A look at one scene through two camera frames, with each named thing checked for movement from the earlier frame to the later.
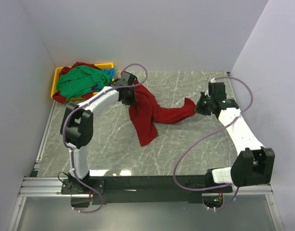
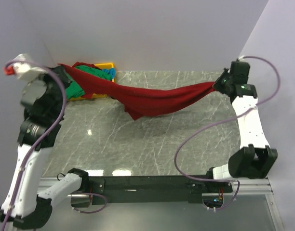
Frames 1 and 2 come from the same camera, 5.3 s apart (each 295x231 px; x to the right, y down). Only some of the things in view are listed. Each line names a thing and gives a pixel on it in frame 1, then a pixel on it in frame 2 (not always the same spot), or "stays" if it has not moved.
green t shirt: [80, 81] stays
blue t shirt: [111, 71] stays
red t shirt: [146, 113] -> [136, 99]
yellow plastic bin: [102, 66] stays
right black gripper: [203, 106] -> [221, 82]
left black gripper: [129, 96] -> [61, 74]
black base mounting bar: [143, 190] stays
